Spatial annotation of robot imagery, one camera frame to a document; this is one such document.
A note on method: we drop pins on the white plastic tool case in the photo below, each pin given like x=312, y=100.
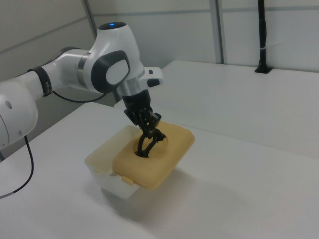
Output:
x=117, y=185

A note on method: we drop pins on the black camera stand pole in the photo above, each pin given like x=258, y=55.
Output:
x=262, y=37

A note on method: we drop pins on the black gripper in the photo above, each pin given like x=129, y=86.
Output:
x=137, y=102

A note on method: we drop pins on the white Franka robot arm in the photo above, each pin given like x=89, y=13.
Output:
x=112, y=57

